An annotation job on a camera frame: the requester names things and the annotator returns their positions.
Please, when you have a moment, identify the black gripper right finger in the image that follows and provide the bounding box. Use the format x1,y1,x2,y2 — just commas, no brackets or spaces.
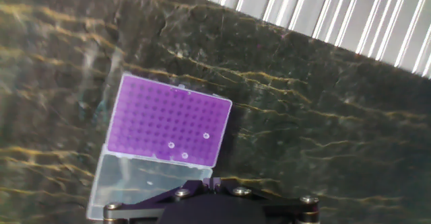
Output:
212,177,321,224

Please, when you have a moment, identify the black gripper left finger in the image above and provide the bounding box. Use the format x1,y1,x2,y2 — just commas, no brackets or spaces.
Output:
102,178,212,224

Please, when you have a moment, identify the open purple pipette tip box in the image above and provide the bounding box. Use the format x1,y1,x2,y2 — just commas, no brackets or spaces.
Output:
86,71,234,221

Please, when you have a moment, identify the black marble pattern mat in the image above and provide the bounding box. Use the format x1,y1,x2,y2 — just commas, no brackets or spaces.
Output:
0,0,431,224

